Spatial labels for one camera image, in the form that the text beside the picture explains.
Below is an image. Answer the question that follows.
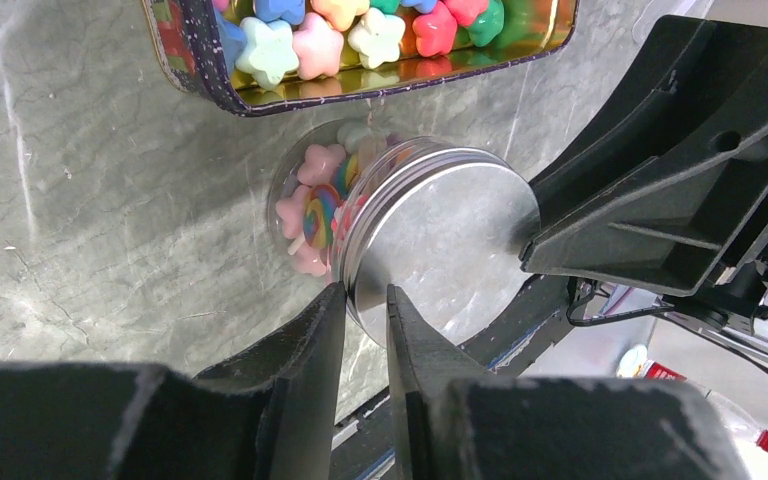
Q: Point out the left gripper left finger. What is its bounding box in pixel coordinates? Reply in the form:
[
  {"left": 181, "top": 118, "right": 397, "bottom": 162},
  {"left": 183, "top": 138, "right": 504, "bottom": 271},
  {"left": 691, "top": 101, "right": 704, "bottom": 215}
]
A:
[{"left": 0, "top": 283, "right": 346, "bottom": 479}]

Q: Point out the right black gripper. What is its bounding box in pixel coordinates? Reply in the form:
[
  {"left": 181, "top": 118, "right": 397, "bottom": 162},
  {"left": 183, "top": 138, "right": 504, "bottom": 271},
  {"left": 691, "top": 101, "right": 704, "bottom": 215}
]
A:
[{"left": 520, "top": 16, "right": 768, "bottom": 335}]

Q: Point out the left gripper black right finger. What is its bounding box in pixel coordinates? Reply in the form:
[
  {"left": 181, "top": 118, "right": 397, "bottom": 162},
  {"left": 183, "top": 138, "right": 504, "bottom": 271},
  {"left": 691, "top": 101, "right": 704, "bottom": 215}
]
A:
[{"left": 386, "top": 285, "right": 747, "bottom": 479}]

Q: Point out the round white jar lid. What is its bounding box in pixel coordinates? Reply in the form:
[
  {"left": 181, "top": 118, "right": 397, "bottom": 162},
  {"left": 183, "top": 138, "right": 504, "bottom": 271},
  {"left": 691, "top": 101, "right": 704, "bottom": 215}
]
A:
[{"left": 330, "top": 138, "right": 540, "bottom": 345}]

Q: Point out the small clear glass jar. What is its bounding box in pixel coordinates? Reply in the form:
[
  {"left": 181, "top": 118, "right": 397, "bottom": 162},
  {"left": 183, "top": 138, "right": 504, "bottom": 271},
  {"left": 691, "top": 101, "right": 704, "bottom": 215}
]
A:
[{"left": 266, "top": 118, "right": 443, "bottom": 283}]

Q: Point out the tin of star candies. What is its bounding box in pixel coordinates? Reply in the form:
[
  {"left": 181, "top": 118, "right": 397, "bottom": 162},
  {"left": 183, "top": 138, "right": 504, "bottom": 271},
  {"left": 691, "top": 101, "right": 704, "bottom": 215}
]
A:
[{"left": 143, "top": 1, "right": 578, "bottom": 117}]

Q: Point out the clear bottle red cap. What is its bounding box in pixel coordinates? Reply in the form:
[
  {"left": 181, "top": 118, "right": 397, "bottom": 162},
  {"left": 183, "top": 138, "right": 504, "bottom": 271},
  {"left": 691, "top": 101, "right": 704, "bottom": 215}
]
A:
[{"left": 615, "top": 343, "right": 768, "bottom": 455}]

